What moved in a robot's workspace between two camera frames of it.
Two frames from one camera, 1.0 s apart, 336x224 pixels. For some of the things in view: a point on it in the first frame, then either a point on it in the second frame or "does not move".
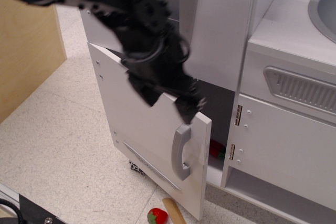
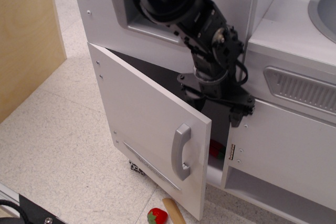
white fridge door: (158, 136) does not move
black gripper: (153, 71) → (228, 93)
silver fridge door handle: (182, 134) does not move
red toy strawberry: (156, 215) does not move
